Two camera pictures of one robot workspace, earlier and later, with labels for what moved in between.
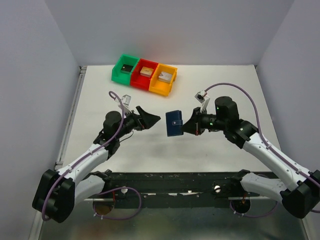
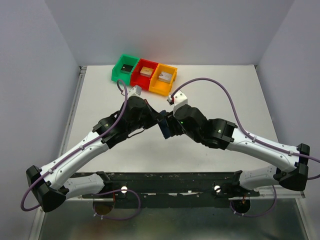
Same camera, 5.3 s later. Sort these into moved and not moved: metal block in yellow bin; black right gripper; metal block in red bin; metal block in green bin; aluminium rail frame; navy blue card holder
Moved: black right gripper; navy blue card holder
Not moved: metal block in yellow bin; metal block in green bin; aluminium rail frame; metal block in red bin
